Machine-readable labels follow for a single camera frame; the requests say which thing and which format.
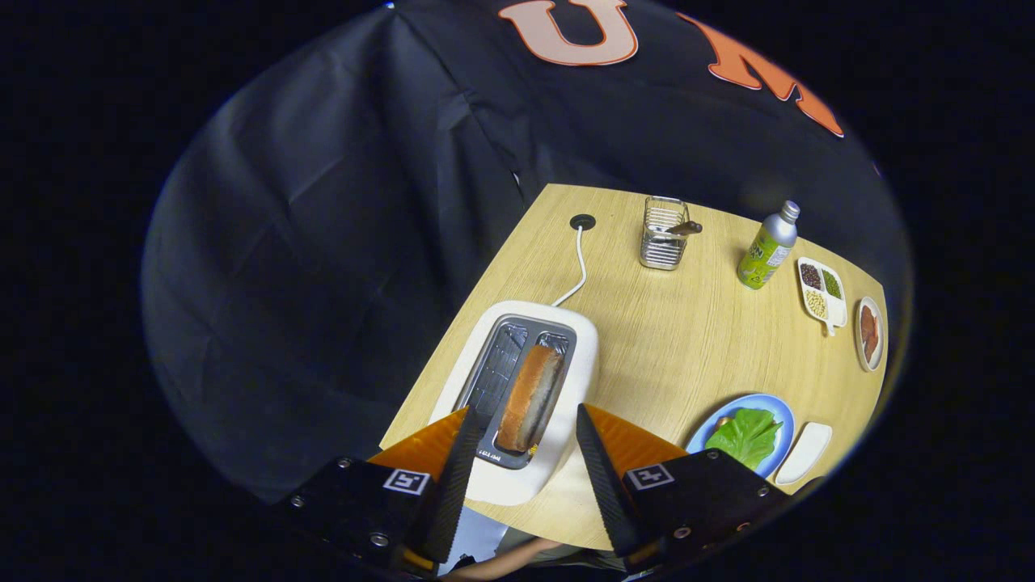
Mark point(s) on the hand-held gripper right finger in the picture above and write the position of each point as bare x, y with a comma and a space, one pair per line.
610, 493

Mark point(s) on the white oval plate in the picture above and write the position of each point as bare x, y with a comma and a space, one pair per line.
859, 335

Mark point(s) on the brown toast slice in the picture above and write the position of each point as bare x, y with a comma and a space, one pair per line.
530, 396

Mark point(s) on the pile of green beans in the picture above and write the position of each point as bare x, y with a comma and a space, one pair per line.
832, 284

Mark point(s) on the white toaster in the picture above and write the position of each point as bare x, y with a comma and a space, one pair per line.
578, 356

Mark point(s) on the white square plate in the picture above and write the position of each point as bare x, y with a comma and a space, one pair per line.
804, 453

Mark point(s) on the brown meat piece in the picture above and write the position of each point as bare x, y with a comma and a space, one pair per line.
872, 349
868, 320

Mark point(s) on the blue plate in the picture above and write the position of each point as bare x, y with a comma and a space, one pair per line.
776, 412

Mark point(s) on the green label metal bottle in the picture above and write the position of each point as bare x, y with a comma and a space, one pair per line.
768, 246

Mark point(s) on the white divided dish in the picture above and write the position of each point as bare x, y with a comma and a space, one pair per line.
837, 312

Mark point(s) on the green lettuce leaf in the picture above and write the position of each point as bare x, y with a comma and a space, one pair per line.
748, 436

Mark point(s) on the pile of dark beans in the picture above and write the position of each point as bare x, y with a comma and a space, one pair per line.
810, 276

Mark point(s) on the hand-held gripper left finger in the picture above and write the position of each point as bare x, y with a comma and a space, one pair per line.
449, 501

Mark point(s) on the pile of yellow beans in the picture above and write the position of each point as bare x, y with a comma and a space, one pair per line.
817, 303

